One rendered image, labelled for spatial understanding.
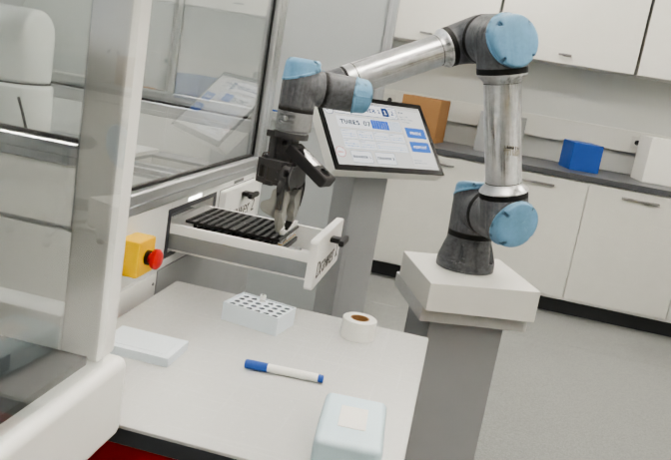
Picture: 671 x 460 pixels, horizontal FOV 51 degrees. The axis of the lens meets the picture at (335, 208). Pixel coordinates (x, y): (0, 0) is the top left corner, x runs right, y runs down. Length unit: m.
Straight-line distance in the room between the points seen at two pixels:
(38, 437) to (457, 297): 1.16
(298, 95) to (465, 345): 0.80
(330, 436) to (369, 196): 1.70
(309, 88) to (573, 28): 3.56
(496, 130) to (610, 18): 3.31
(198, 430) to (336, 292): 1.65
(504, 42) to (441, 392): 0.89
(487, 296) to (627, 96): 3.66
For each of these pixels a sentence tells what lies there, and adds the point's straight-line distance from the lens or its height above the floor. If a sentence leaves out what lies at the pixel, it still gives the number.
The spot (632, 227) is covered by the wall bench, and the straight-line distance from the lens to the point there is 4.65.
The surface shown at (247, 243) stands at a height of 0.89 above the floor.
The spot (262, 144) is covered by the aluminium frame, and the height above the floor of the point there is 1.03.
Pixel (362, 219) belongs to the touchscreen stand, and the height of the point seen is 0.76.
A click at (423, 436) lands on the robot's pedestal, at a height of 0.39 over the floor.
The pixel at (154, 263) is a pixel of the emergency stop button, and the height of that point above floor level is 0.87.
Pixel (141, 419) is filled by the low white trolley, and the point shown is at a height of 0.76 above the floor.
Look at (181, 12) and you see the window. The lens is 1.53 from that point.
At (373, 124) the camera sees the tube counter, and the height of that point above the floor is 1.11.
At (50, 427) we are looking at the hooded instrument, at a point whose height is 0.89.
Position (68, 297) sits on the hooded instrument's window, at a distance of 0.77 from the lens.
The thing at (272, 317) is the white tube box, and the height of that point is 0.80.
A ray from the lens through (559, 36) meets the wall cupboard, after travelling 4.88.
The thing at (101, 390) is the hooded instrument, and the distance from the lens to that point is 0.88.
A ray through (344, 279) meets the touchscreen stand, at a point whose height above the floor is 0.53.
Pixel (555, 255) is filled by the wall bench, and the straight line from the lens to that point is 4.63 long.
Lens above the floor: 1.29
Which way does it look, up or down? 11 degrees down
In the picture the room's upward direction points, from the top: 10 degrees clockwise
